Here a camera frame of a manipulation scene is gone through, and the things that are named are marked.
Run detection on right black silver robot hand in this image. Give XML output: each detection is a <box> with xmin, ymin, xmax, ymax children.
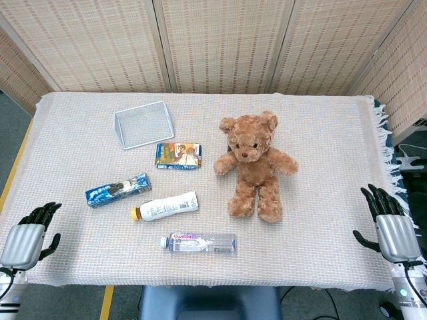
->
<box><xmin>352</xmin><ymin>183</ymin><xmax>422</xmax><ymax>265</ymax></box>

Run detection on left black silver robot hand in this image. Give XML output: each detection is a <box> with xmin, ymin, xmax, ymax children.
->
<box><xmin>0</xmin><ymin>201</ymin><xmax>63</xmax><ymax>269</ymax></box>

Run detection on brown teddy bear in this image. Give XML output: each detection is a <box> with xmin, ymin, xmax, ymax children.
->
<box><xmin>213</xmin><ymin>110</ymin><xmax>299</xmax><ymax>223</ymax></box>

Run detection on blue cookie box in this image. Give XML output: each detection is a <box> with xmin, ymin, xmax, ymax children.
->
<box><xmin>85</xmin><ymin>172</ymin><xmax>153</xmax><ymax>209</ymax></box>

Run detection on beige woven tablecloth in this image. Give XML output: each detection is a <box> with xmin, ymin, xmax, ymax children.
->
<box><xmin>0</xmin><ymin>91</ymin><xmax>420</xmax><ymax>295</ymax></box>

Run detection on white-labelled bottle with yellow cap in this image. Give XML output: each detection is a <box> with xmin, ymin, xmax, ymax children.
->
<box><xmin>130</xmin><ymin>191</ymin><xmax>200</xmax><ymax>222</ymax></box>

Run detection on orange blue snack box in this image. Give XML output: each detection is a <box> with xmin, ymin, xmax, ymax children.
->
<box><xmin>154</xmin><ymin>142</ymin><xmax>203</xmax><ymax>171</ymax></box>

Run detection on clear plastic water bottle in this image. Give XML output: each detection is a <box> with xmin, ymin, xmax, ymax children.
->
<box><xmin>159</xmin><ymin>232</ymin><xmax>238</xmax><ymax>255</ymax></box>

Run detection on bamboo folding screen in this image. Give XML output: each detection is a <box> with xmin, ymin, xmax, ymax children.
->
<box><xmin>0</xmin><ymin>0</ymin><xmax>427</xmax><ymax>144</ymax></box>

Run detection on white plug with cable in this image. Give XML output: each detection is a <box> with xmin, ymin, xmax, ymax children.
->
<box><xmin>397</xmin><ymin>143</ymin><xmax>427</xmax><ymax>169</ymax></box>

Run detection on black floor cable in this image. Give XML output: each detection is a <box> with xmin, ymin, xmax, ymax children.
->
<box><xmin>279</xmin><ymin>287</ymin><xmax>394</xmax><ymax>320</ymax></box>

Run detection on grey wire mesh tray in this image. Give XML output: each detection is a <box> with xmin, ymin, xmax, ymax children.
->
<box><xmin>113</xmin><ymin>101</ymin><xmax>175</xmax><ymax>150</ymax></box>

